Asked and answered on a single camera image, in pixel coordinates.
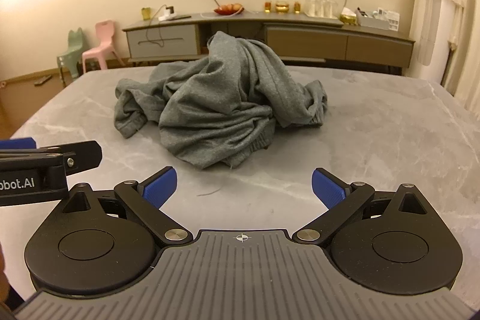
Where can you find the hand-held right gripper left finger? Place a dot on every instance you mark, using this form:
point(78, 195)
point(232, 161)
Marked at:
point(163, 188)

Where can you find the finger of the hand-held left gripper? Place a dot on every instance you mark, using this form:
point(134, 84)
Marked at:
point(84, 155)
point(17, 143)

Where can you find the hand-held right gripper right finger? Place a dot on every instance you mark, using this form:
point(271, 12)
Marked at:
point(328, 188)

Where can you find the dark remote control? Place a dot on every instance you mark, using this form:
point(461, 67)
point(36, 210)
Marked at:
point(43, 80)

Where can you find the green plastic child chair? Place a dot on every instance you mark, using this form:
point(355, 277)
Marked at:
point(73, 48)

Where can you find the pink plastic child chair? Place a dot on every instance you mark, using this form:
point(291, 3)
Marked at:
point(105, 33)

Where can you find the long low media cabinet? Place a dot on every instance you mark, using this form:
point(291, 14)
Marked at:
point(307, 39)

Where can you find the yellow cup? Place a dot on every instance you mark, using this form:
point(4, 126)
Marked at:
point(146, 14)

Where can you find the black slim remote control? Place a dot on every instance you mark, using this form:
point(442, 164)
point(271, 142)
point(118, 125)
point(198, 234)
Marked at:
point(182, 17)

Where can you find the golden tissue box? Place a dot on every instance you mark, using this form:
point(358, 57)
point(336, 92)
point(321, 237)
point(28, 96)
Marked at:
point(348, 17)

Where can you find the grey storage box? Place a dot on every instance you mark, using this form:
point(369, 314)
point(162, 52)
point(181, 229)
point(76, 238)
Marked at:
point(377, 22)

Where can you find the set of clear glasses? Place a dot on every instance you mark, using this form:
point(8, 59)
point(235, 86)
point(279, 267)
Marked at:
point(320, 7)

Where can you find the amber glass jar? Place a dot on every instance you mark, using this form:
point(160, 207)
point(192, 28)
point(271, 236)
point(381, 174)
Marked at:
point(267, 6)
point(297, 7)

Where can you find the golden bowl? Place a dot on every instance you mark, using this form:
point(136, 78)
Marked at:
point(282, 7)

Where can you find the red plate of fruit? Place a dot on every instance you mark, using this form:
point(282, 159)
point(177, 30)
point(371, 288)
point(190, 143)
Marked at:
point(228, 9)

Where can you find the cream curtain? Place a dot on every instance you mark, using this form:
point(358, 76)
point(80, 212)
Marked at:
point(442, 24)

